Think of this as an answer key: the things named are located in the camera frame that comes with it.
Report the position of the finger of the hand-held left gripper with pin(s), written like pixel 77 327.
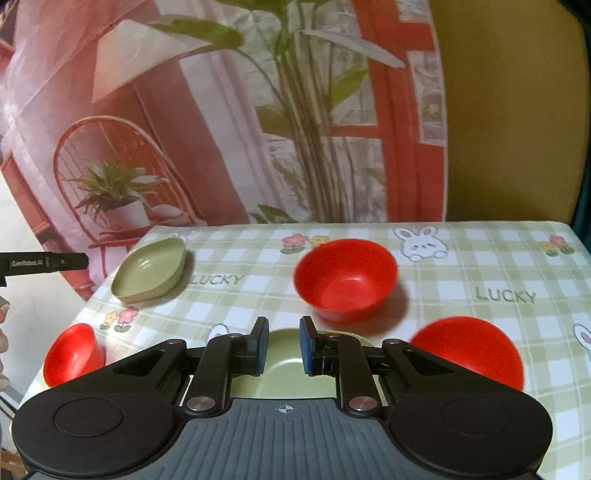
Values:
pixel 55 263

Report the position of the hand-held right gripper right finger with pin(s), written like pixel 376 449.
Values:
pixel 305 347

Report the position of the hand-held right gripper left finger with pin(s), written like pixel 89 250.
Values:
pixel 265 345

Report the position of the green round plate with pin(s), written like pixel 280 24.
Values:
pixel 286 371

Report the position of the red plastic bowl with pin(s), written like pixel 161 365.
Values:
pixel 471 350
pixel 74 355
pixel 346 281

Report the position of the person's left hand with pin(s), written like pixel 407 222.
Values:
pixel 2 342

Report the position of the green leaf-shaped plate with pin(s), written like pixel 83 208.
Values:
pixel 147 272

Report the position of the green checked tablecloth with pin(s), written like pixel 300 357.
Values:
pixel 438 295

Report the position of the brown wooden board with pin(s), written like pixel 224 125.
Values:
pixel 508 115

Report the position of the dark teal curtain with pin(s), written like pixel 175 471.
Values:
pixel 584 207

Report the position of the printed wall cloth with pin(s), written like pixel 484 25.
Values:
pixel 207 138

